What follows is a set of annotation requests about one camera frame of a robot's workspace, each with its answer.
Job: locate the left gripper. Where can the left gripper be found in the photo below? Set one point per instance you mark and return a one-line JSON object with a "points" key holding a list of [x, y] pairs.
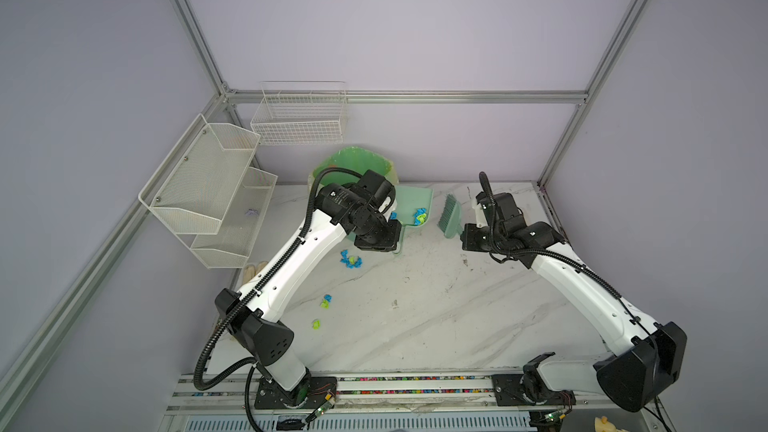
{"points": [[390, 242]]}

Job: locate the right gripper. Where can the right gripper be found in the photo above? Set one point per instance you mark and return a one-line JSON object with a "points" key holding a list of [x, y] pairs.
{"points": [[466, 237]]}

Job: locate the green hand brush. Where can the green hand brush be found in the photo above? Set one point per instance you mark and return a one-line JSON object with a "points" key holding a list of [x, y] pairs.
{"points": [[449, 222]]}

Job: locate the green plastic dustpan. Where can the green plastic dustpan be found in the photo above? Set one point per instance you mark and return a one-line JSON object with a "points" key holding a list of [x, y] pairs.
{"points": [[408, 199]]}

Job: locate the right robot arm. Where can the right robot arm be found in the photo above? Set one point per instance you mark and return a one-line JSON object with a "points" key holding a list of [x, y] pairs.
{"points": [[643, 356]]}

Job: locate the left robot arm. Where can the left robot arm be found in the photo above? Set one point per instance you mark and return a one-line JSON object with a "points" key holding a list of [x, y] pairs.
{"points": [[252, 314]]}

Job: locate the green trash bin with bag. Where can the green trash bin with bag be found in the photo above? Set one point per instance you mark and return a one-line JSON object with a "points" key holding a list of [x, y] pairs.
{"points": [[359, 160]]}

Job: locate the blue green scrap cluster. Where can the blue green scrap cluster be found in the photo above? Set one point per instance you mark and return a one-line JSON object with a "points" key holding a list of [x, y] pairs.
{"points": [[350, 261]]}

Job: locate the blue scrap centre left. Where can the blue scrap centre left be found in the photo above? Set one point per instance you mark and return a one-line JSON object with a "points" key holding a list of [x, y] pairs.
{"points": [[420, 216]]}

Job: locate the blue green scrap left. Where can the blue green scrap left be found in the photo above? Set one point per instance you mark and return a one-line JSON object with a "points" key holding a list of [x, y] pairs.
{"points": [[326, 301]]}

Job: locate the beige work glove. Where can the beige work glove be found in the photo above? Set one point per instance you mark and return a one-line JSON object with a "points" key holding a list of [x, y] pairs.
{"points": [[251, 271]]}

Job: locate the white mesh two-tier shelf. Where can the white mesh two-tier shelf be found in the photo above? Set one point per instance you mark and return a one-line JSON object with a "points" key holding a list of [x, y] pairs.
{"points": [[209, 193]]}

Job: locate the yellow object bottom right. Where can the yellow object bottom right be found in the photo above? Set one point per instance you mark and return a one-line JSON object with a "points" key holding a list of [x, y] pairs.
{"points": [[603, 424]]}

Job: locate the white wire basket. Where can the white wire basket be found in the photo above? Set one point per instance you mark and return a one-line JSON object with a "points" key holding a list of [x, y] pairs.
{"points": [[301, 113]]}

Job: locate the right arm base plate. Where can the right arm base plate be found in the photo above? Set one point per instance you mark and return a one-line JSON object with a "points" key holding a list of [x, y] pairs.
{"points": [[507, 389]]}

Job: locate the aluminium front rail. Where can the aluminium front rail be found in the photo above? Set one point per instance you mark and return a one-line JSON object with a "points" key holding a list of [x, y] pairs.
{"points": [[420, 392]]}

